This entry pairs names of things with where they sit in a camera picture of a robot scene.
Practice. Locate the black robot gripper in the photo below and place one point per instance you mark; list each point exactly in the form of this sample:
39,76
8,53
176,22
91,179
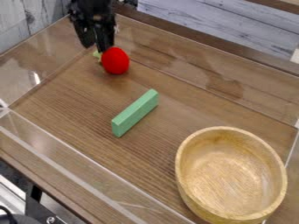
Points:
86,13

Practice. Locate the red plush tomato toy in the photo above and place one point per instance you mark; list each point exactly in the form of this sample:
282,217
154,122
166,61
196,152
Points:
114,59

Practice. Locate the green rectangular block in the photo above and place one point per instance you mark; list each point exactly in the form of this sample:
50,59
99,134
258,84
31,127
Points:
134,113

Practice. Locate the clear acrylic tray walls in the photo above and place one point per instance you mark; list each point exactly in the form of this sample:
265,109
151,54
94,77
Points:
116,180

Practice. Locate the wooden bowl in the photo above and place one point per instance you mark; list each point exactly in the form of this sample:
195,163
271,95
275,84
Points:
230,175

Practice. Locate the black table leg bracket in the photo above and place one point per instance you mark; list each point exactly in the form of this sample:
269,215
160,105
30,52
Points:
46,209

